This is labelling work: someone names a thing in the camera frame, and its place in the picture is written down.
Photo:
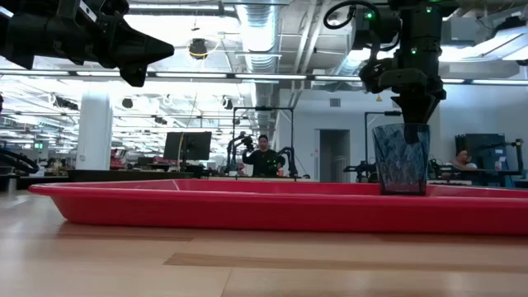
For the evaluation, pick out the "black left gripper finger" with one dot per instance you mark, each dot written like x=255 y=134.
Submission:
x=142 y=48
x=134 y=76

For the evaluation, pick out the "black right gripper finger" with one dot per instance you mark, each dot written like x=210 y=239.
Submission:
x=414 y=109

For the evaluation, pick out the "blue patterned cup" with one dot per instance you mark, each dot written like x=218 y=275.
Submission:
x=402 y=165

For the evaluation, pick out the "red plastic tray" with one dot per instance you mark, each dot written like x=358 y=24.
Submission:
x=247 y=208

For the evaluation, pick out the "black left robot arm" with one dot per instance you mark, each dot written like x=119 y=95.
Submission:
x=20 y=33

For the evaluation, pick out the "background black robot arm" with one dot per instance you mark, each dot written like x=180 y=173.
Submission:
x=237 y=144
x=290 y=158

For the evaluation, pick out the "black ceiling device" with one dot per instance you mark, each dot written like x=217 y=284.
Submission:
x=198 y=48

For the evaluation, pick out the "white round pillar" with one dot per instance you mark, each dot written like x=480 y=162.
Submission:
x=94 y=132

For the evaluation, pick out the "person seated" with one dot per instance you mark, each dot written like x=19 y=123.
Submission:
x=463 y=161

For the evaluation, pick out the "dark monitor with blue screen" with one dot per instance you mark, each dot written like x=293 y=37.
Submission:
x=482 y=150

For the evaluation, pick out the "black computer monitor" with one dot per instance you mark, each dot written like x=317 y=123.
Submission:
x=194 y=145

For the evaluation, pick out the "grey door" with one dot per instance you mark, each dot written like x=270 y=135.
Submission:
x=334 y=154

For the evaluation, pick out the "person standing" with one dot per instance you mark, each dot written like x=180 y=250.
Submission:
x=264 y=161

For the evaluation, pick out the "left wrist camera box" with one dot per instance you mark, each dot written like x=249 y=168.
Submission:
x=101 y=8

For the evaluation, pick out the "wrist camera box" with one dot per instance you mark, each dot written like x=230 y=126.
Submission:
x=101 y=8
x=373 y=76

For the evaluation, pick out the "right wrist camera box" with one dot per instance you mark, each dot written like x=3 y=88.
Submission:
x=373 y=76

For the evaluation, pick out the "silver ceiling duct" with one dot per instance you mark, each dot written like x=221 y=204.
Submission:
x=260 y=37

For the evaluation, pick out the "black metal frame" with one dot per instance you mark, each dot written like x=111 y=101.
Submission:
x=264 y=108

